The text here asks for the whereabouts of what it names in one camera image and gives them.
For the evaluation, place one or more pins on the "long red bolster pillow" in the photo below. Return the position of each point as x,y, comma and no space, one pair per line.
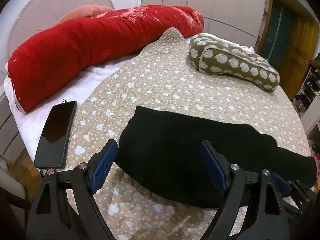
75,42

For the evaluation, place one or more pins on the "beige spotted quilt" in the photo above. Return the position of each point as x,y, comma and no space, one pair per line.
162,80

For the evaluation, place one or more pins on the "pink pillow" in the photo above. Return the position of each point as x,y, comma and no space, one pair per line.
85,11

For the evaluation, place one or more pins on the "white drawer unit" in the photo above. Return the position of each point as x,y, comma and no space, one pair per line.
10,130

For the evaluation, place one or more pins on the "yellow wooden door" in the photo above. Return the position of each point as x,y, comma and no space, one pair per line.
297,50

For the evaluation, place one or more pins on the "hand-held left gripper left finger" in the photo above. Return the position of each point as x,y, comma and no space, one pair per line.
106,162

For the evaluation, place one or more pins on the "black pants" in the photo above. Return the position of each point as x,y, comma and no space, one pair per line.
175,155

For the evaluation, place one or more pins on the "round white headboard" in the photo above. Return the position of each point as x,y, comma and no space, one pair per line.
50,5

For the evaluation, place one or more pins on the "green polka dot pillow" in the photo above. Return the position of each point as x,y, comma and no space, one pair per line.
225,57

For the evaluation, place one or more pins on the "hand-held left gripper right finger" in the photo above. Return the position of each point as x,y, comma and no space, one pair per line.
212,163

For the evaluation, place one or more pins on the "cluttered shelf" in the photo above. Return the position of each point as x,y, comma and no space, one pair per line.
308,85

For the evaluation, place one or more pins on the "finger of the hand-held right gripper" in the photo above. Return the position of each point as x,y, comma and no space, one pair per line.
281,183

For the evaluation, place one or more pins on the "black smartphone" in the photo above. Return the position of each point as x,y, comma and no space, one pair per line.
55,135

